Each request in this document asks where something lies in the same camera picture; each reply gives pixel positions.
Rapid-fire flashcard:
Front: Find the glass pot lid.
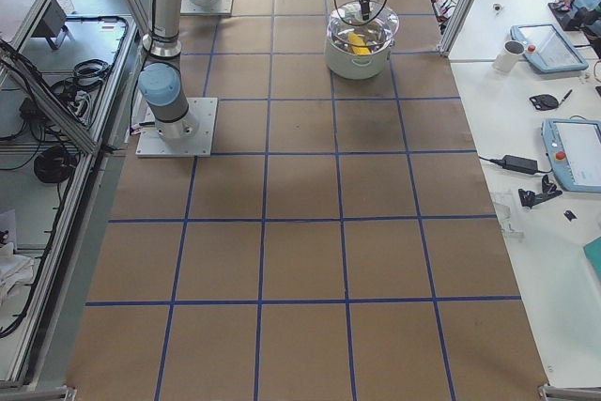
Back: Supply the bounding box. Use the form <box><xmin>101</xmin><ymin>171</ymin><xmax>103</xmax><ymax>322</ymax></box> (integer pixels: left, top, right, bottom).
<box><xmin>327</xmin><ymin>1</ymin><xmax>400</xmax><ymax>54</ymax></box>

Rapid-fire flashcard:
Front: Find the yellow corn cob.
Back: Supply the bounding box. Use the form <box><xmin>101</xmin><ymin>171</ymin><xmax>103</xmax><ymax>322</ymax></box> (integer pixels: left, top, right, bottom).
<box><xmin>347</xmin><ymin>32</ymin><xmax>371</xmax><ymax>55</ymax></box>

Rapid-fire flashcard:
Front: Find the white cooking pot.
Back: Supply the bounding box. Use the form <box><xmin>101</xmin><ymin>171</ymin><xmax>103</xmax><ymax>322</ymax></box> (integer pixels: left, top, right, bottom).
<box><xmin>324</xmin><ymin>35</ymin><xmax>393</xmax><ymax>80</ymax></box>

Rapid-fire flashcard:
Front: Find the white mug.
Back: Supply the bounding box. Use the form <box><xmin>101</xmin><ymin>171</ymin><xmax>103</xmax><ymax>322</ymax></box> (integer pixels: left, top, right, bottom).
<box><xmin>492</xmin><ymin>39</ymin><xmax>525</xmax><ymax>73</ymax></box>

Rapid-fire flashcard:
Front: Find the far blue teach pendant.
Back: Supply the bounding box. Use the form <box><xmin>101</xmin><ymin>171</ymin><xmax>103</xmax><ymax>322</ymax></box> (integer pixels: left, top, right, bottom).
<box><xmin>510</xmin><ymin>23</ymin><xmax>589</xmax><ymax>73</ymax></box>

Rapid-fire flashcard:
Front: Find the blue teach pendant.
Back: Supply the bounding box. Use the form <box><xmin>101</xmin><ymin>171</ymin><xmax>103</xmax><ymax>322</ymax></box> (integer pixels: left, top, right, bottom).
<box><xmin>510</xmin><ymin>23</ymin><xmax>589</xmax><ymax>73</ymax></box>
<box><xmin>541</xmin><ymin>118</ymin><xmax>600</xmax><ymax>193</ymax></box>

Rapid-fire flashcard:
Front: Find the black round pouch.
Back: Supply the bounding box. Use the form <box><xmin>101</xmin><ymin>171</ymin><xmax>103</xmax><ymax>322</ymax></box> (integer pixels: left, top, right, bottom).
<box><xmin>529</xmin><ymin>94</ymin><xmax>559</xmax><ymax>111</ymax></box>

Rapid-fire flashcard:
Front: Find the small black power brick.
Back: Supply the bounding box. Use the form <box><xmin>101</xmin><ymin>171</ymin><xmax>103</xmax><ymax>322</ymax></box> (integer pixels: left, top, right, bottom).
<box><xmin>501</xmin><ymin>155</ymin><xmax>539</xmax><ymax>175</ymax></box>

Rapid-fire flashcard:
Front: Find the black pen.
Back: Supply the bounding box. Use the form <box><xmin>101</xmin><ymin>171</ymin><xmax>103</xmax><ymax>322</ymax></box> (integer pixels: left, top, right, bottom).
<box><xmin>559</xmin><ymin>89</ymin><xmax>573</xmax><ymax>105</ymax></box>

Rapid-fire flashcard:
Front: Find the near blue teach pendant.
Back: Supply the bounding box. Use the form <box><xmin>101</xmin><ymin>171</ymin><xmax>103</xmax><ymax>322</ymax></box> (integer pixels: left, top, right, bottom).
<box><xmin>541</xmin><ymin>118</ymin><xmax>600</xmax><ymax>193</ymax></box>

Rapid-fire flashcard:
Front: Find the teal book corner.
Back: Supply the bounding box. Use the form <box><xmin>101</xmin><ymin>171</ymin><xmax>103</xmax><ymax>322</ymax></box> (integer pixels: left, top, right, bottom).
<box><xmin>583</xmin><ymin>237</ymin><xmax>601</xmax><ymax>279</ymax></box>

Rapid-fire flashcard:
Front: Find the white crumpled cloth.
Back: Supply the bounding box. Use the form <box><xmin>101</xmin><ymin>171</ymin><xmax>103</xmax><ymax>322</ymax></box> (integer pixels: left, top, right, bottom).
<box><xmin>1</xmin><ymin>242</ymin><xmax>34</xmax><ymax>303</ymax></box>

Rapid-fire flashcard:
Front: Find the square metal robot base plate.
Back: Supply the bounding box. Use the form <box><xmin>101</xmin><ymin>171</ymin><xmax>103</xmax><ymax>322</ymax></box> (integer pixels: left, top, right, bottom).
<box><xmin>136</xmin><ymin>98</ymin><xmax>218</xmax><ymax>158</ymax></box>

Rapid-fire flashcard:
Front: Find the coiled black cable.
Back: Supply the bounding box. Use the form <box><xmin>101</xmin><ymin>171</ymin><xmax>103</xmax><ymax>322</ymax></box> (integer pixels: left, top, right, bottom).
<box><xmin>33</xmin><ymin>146</ymin><xmax>79</xmax><ymax>184</ymax></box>

